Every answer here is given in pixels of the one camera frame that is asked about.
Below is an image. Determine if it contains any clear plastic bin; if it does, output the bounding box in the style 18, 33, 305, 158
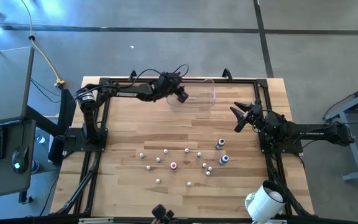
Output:
166, 78, 216, 108

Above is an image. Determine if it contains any silver aluminium bar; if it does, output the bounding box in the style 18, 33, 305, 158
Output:
78, 217, 114, 224

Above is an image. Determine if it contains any small black camera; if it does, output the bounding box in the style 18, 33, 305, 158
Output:
152, 204, 175, 224

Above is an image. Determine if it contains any grey desk top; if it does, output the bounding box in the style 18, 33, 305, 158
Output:
0, 46, 35, 127

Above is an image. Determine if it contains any white cylindrical lamp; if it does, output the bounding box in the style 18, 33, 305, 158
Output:
244, 180, 287, 224

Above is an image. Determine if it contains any yellow floor cable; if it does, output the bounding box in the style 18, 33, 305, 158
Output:
20, 0, 67, 90

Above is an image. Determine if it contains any black desk stand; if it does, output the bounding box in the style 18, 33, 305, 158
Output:
26, 88, 77, 166

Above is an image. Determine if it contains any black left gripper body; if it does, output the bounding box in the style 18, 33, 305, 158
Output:
155, 72, 185, 95

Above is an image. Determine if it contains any black computer mouse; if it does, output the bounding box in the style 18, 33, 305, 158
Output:
11, 145, 30, 174

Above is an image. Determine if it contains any black aluminium table frame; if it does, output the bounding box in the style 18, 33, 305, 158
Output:
54, 76, 315, 218

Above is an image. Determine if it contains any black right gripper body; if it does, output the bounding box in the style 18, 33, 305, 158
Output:
242, 103, 265, 129

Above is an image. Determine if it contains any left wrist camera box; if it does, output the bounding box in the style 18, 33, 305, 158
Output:
177, 90, 190, 104

